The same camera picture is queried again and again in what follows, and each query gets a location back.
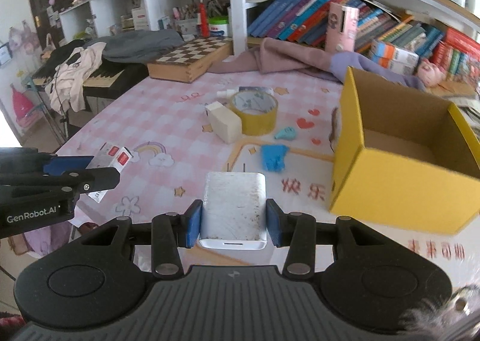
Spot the red bottle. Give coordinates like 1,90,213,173
199,0,210,38

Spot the small red white box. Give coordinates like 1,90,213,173
86,143,134,203

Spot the pink pig figurine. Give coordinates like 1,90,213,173
416,58,446,88

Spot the yellow tape roll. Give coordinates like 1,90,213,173
229,90,278,136

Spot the pink mauve cloth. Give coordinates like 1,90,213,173
208,38,425,91

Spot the white green-lid jar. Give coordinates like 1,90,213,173
208,16,230,37

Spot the row of leaning books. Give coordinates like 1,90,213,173
247,0,445,58

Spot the yellow cardboard box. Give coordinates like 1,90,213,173
329,68,479,235

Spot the light blue smiley toy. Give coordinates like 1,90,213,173
274,127,297,141

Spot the cream rectangular block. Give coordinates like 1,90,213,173
205,102,242,144

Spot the pink cylindrical container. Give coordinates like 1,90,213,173
325,3,359,54

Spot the grey folded garment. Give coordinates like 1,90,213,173
83,29,185,64

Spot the wooden chess board box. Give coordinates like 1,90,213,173
147,37,233,84

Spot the white power adapter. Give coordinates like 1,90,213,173
199,171,268,251

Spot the pink checkered tablecloth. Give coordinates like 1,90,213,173
60,71,479,287

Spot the red thick dictionary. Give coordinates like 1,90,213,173
443,27,480,60

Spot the orange white box stack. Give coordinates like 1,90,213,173
368,40,419,76

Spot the piano keyboard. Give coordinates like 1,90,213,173
31,63,149,102

